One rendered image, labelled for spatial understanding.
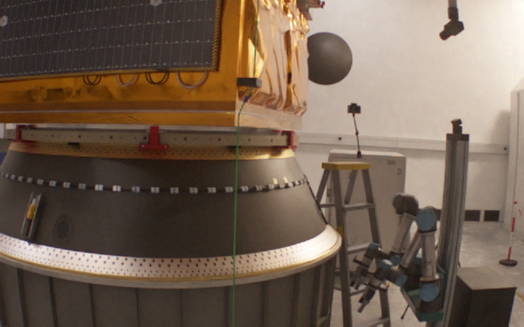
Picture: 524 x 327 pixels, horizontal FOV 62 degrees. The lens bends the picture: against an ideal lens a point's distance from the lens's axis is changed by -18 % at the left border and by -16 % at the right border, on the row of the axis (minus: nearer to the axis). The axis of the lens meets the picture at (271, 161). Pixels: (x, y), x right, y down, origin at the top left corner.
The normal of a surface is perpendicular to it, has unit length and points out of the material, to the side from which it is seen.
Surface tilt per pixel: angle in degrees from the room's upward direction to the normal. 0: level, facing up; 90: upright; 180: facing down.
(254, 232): 62
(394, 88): 90
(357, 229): 90
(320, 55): 90
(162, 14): 90
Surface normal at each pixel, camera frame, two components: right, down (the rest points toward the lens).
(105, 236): 0.10, -0.41
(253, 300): 0.61, 0.07
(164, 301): 0.30, 0.07
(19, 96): -0.18, 0.22
